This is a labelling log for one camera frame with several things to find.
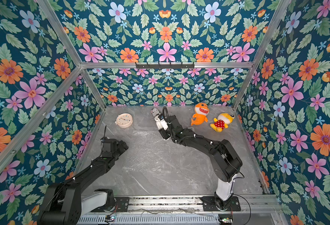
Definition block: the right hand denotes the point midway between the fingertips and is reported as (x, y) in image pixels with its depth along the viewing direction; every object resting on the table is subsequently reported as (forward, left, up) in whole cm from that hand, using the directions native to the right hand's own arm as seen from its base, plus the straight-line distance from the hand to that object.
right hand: (167, 123), depth 90 cm
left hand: (-12, +29, -8) cm, 32 cm away
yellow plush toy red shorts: (+10, -39, -9) cm, 41 cm away
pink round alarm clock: (+11, +36, -11) cm, 39 cm away
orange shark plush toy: (+20, -25, -7) cm, 32 cm away
